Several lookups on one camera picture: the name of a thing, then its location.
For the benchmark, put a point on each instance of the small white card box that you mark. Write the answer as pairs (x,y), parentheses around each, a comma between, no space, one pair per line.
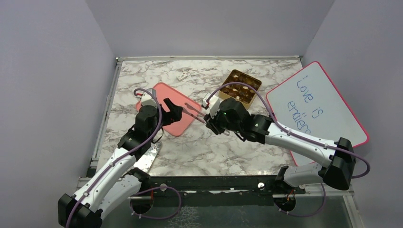
(183,76)

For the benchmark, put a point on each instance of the pink silicone tongs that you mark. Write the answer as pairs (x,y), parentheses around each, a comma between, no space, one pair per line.
(193,112)

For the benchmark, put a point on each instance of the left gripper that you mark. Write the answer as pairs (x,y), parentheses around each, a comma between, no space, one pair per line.
(174,115)

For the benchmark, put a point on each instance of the pink plastic tray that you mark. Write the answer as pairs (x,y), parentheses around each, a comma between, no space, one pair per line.
(165,91)

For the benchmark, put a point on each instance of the pink framed whiteboard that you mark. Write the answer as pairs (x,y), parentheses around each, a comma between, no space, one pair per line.
(309,102)

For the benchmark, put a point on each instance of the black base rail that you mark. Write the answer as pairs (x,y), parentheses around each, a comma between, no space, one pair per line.
(214,191)

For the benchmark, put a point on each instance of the gold chocolate tin box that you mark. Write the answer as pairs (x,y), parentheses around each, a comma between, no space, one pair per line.
(240,92)

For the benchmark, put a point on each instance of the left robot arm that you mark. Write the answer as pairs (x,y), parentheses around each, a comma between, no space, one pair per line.
(117,179)

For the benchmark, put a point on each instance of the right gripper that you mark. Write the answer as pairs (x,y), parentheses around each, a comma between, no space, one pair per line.
(211,123)

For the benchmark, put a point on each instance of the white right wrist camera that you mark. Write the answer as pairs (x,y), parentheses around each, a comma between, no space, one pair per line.
(211,102)

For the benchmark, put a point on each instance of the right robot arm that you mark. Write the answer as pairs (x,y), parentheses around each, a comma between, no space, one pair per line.
(333,161)

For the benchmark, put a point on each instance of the silver tin lid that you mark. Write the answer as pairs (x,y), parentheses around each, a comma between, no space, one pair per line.
(146,161)

